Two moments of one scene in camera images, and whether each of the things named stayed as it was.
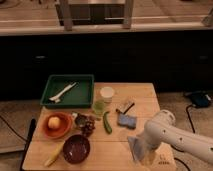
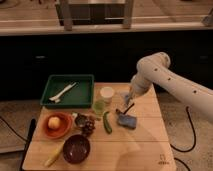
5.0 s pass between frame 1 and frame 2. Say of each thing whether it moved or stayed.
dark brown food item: stayed
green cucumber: stayed
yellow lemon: stayed
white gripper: moved
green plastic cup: stayed
